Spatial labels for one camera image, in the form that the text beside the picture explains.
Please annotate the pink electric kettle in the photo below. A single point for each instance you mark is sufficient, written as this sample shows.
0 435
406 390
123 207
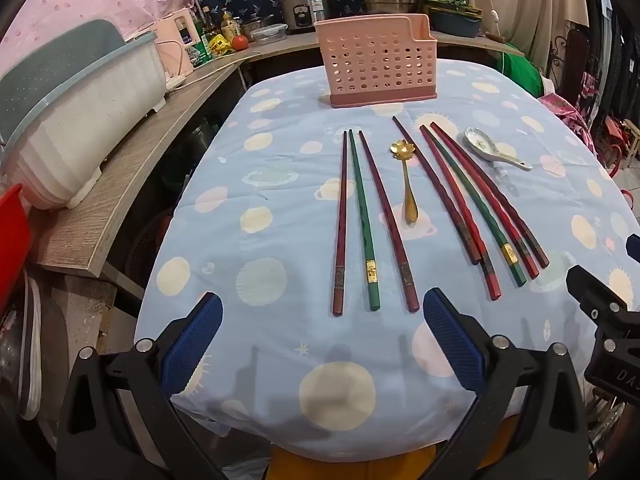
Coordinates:
172 42

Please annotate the glass food container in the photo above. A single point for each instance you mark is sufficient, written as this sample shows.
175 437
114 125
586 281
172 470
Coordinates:
268 34

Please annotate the stack of white plates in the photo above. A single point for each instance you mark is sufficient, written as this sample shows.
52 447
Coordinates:
30 350

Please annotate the green chopstick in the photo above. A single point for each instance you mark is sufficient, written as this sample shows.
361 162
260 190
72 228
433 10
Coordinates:
477 207
362 210

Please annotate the green leafy vegetables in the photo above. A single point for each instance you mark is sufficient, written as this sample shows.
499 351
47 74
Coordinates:
452 2

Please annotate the green plastic bag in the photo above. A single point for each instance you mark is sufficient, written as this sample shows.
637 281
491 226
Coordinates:
520 70

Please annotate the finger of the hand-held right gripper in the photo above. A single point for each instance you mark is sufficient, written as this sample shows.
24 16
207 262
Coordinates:
595 292
635 247

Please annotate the yellow stool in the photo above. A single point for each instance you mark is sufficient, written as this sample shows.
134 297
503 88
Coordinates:
310 467

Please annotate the yellow snack packet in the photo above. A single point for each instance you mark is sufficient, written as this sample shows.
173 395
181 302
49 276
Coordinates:
220 45

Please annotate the small lidded steel pot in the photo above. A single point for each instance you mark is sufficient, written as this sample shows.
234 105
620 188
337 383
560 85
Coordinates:
257 25

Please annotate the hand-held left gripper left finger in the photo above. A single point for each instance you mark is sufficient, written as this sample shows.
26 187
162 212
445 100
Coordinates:
192 340

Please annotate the steel rice cooker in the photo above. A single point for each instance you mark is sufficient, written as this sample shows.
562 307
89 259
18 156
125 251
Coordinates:
305 7

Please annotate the white power strip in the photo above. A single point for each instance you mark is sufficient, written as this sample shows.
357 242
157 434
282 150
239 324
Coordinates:
176 82

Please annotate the red plastic container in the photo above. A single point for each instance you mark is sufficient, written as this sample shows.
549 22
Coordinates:
12 250

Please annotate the pink perforated utensil holder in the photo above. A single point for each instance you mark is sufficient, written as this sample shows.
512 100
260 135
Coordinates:
375 62

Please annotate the blue basin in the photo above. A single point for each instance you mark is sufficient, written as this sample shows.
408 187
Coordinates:
455 25

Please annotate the pink floral cloth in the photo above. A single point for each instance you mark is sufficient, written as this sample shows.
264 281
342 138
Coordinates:
567 115

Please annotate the beige curtain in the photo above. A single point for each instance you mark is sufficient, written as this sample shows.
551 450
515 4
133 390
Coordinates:
530 0

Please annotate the dark sauce bottle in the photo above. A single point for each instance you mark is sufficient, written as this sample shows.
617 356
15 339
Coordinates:
206 20

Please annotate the white plastic tub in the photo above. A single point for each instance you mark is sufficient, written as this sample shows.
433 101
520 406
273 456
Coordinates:
75 125

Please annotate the black metal chair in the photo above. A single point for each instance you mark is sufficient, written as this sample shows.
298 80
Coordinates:
570 65

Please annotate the wooden counter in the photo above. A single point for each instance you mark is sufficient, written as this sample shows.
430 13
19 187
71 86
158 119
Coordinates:
135 160

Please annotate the gold flower spoon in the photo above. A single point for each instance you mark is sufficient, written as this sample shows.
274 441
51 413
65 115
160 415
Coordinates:
410 190

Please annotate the yellow oil bottle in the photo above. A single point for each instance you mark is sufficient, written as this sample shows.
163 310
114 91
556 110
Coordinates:
230 27

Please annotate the blue planet print tablecloth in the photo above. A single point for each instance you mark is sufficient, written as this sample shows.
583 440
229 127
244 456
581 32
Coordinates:
280 240

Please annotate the white ceramic spoon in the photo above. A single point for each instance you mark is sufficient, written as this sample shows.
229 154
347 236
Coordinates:
477 141

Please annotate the dark red chopstick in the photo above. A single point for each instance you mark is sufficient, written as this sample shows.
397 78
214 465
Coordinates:
341 210
435 187
502 207
385 210

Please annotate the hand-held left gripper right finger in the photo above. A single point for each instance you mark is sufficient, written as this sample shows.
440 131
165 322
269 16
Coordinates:
450 335

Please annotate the red tomato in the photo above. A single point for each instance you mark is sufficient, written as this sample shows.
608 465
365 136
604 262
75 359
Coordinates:
240 42

